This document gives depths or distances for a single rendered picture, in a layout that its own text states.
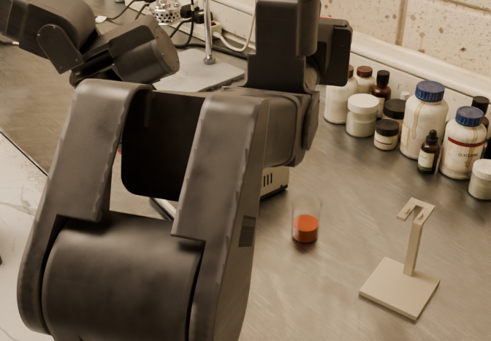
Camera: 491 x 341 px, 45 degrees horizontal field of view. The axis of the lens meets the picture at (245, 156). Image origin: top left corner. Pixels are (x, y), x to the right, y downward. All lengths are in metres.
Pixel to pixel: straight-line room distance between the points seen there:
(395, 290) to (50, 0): 0.56
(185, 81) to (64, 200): 1.06
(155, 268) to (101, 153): 0.06
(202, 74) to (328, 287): 0.69
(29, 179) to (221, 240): 0.85
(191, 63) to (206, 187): 1.16
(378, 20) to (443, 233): 0.51
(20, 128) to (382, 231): 0.72
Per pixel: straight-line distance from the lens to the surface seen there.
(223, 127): 0.26
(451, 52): 1.19
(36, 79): 1.44
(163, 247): 0.26
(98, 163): 0.27
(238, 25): 1.53
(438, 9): 1.19
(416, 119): 1.05
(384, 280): 0.83
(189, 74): 1.36
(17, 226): 0.98
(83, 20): 0.72
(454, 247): 0.92
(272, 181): 0.94
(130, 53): 0.70
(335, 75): 0.65
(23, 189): 1.06
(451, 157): 1.04
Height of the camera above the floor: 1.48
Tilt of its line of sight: 33 degrees down
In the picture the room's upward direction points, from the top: 1 degrees counter-clockwise
